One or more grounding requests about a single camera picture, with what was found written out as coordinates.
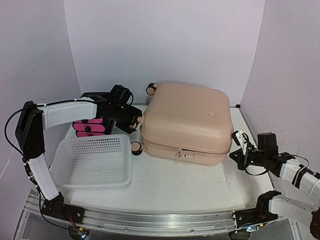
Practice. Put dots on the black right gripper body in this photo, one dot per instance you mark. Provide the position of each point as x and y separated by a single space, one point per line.
259 158

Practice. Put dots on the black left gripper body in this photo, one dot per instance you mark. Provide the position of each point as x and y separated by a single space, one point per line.
125 118

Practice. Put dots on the pink hard-shell suitcase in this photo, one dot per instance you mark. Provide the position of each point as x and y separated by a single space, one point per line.
186 123

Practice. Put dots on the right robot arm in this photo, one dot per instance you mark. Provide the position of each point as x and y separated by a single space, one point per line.
273 204

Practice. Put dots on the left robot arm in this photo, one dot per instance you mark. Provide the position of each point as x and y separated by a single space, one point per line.
34 119

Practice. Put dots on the black pink drawer organizer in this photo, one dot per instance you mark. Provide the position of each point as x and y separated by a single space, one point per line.
93 127

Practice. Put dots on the white perforated plastic basket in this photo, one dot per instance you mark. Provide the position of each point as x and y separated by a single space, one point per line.
93 162

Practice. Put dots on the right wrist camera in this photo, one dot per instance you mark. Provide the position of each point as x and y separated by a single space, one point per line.
239 138

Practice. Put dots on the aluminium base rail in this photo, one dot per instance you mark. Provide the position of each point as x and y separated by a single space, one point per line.
37 221

